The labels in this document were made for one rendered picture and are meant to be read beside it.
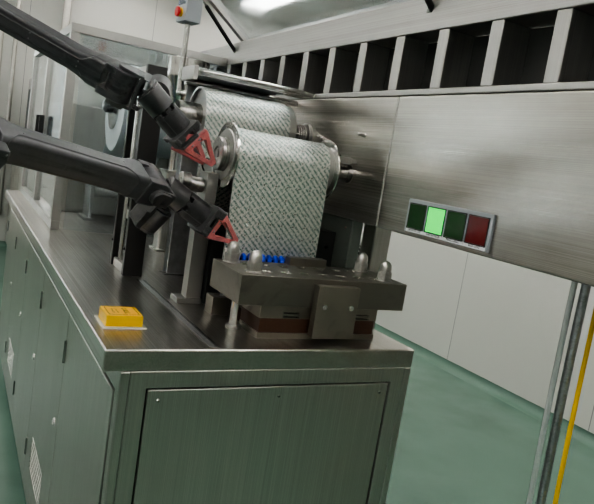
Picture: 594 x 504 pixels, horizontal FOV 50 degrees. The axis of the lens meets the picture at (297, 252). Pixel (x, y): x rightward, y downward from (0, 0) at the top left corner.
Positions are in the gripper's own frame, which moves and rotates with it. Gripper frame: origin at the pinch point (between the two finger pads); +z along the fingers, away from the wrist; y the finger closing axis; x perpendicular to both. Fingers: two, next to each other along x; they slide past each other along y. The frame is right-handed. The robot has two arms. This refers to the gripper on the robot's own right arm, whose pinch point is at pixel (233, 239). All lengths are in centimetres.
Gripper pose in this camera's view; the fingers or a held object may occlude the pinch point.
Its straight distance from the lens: 142.8
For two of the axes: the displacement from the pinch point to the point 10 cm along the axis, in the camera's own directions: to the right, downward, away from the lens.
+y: 4.6, 1.9, -8.7
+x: 5.7, -8.1, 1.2
